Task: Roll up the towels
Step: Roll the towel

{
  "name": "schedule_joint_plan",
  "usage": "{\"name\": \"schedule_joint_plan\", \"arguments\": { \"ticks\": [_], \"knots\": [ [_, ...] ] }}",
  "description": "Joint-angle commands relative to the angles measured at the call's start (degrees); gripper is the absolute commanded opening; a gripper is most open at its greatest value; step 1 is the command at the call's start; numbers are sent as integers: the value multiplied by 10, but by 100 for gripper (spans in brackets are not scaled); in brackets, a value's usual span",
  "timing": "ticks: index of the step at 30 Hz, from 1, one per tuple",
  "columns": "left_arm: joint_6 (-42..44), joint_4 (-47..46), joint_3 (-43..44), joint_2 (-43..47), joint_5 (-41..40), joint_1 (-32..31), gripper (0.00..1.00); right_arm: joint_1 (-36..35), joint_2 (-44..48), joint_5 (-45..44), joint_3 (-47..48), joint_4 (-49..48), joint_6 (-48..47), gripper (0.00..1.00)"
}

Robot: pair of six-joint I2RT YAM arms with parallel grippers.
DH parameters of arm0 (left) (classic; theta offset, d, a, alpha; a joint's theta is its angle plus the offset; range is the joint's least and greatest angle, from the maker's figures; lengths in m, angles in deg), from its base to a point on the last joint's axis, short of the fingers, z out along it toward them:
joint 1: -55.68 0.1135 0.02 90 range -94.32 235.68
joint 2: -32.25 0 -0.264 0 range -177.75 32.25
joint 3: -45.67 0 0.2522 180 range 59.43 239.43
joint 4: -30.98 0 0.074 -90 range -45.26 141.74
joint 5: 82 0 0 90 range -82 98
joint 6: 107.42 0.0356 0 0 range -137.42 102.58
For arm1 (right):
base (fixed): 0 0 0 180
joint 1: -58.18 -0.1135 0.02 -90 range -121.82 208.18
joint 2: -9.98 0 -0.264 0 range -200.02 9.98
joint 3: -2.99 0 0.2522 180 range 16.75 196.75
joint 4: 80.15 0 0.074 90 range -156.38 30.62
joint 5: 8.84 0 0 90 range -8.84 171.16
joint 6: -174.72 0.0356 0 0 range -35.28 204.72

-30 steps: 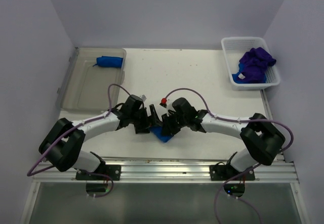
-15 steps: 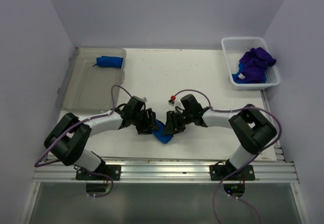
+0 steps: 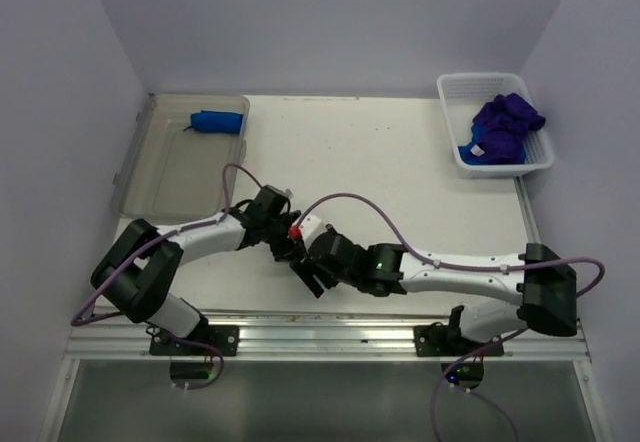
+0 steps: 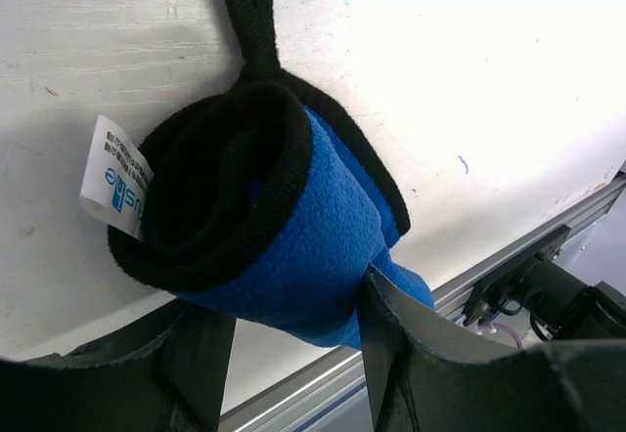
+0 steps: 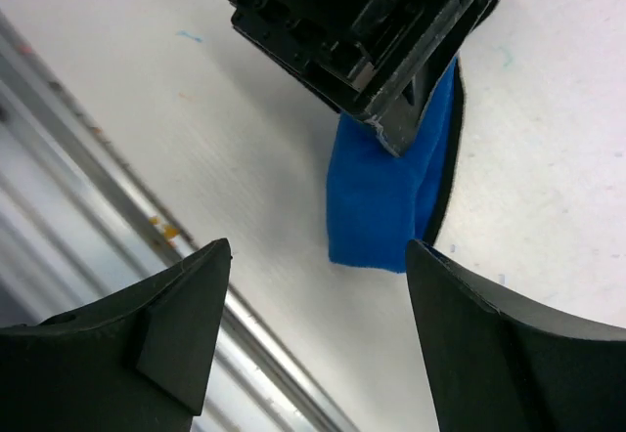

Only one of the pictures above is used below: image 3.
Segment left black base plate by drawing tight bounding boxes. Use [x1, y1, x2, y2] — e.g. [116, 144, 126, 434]
[147, 324, 240, 357]

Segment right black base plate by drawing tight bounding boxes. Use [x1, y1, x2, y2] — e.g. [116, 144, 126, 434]
[413, 322, 487, 357]

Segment purple towel in basket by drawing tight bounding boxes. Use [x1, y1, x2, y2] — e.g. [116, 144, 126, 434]
[471, 93, 546, 144]

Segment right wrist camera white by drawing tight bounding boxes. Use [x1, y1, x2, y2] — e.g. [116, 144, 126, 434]
[288, 215, 327, 247]

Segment blue towel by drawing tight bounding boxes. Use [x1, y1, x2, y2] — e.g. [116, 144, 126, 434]
[184, 110, 243, 135]
[458, 125, 526, 166]

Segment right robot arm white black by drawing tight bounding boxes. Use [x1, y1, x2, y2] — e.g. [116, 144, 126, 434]
[288, 227, 577, 355]

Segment white plastic basket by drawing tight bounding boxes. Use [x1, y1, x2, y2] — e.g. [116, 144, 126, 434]
[437, 72, 554, 179]

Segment blue towel in basket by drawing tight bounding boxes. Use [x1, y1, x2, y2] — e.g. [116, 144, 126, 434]
[458, 125, 526, 166]

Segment aluminium rail frame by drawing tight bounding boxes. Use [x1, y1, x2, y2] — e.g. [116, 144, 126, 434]
[62, 256, 594, 363]

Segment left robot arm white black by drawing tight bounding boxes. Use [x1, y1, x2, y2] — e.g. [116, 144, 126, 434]
[90, 185, 301, 355]

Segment clear plastic bin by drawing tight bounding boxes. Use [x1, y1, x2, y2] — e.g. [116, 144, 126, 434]
[111, 94, 250, 225]

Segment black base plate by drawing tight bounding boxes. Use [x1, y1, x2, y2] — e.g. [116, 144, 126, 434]
[413, 322, 487, 357]
[147, 324, 240, 357]

